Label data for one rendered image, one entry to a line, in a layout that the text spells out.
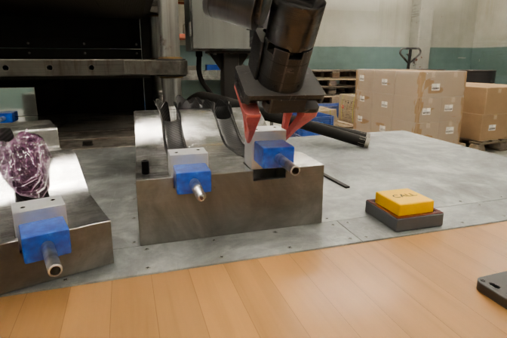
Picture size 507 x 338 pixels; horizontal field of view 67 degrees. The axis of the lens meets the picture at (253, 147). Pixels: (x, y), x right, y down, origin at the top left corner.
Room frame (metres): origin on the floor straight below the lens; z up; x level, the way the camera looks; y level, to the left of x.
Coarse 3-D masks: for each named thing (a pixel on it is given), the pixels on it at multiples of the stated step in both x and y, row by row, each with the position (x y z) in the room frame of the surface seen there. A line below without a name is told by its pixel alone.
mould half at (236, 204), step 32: (160, 128) 0.73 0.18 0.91; (192, 128) 0.74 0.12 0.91; (160, 160) 0.57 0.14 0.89; (224, 160) 0.56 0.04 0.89; (160, 192) 0.47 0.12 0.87; (224, 192) 0.49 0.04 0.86; (256, 192) 0.51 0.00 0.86; (288, 192) 0.52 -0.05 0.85; (320, 192) 0.53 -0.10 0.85; (160, 224) 0.47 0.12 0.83; (192, 224) 0.48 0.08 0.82; (224, 224) 0.49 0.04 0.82; (256, 224) 0.51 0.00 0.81; (288, 224) 0.52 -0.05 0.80
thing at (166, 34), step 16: (160, 0) 1.21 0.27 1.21; (176, 0) 1.22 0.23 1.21; (160, 16) 1.21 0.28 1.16; (176, 16) 1.22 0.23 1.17; (160, 32) 1.21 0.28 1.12; (176, 32) 1.21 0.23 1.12; (160, 48) 1.22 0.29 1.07; (176, 48) 1.21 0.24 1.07; (160, 80) 1.86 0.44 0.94; (176, 80) 1.21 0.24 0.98; (160, 96) 1.86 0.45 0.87; (176, 96) 1.21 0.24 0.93; (176, 112) 1.21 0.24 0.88
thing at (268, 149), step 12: (264, 132) 0.52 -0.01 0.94; (276, 132) 0.52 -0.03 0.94; (252, 144) 0.51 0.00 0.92; (264, 144) 0.49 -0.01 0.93; (276, 144) 0.49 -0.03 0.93; (288, 144) 0.50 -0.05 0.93; (252, 156) 0.51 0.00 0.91; (264, 156) 0.47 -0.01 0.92; (276, 156) 0.47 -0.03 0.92; (288, 156) 0.48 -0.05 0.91; (252, 168) 0.51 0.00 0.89; (264, 168) 0.48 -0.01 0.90; (288, 168) 0.43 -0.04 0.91
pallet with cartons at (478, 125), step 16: (464, 96) 4.53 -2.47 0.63; (480, 96) 4.35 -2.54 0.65; (496, 96) 4.34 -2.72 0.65; (464, 112) 4.51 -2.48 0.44; (480, 112) 4.32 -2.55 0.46; (496, 112) 4.35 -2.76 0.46; (464, 128) 4.49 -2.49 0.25; (480, 128) 4.30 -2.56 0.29; (496, 128) 4.37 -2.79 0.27; (480, 144) 4.28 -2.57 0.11; (496, 144) 4.44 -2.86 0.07
